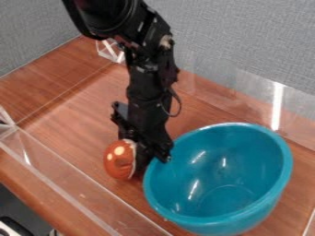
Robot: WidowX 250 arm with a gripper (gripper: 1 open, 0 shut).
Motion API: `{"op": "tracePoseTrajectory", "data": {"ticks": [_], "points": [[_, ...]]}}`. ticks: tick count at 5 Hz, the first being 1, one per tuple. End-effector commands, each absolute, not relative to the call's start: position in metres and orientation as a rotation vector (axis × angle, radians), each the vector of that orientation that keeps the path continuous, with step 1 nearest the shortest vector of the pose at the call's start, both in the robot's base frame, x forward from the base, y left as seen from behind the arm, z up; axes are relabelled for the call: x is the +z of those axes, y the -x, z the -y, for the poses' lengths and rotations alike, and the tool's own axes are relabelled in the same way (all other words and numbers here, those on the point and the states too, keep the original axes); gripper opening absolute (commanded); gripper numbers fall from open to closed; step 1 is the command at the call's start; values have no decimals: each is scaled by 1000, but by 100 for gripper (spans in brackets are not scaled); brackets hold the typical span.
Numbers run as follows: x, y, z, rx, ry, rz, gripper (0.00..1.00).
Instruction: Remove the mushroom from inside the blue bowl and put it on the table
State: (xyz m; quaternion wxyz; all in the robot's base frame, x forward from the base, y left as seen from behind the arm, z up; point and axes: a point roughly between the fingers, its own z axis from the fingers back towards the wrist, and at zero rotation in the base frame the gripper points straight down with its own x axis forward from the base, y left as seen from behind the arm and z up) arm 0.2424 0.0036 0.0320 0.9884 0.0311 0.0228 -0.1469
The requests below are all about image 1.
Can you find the clear acrylic corner bracket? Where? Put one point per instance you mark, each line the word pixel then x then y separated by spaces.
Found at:
pixel 109 51

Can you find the clear acrylic back barrier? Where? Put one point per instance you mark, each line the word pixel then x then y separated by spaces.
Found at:
pixel 251 98

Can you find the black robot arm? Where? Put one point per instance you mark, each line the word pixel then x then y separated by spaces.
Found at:
pixel 135 26

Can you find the clear acrylic front barrier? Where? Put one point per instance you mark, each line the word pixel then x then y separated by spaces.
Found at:
pixel 75 204

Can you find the brown toy mushroom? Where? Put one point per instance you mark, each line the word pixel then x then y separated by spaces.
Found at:
pixel 119 159

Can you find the blue plastic bowl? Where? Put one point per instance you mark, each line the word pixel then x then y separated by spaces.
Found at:
pixel 220 185

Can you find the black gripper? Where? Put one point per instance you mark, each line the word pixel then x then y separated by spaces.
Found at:
pixel 141 123

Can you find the clear acrylic barrier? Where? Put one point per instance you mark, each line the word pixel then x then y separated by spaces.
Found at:
pixel 75 204
pixel 251 98

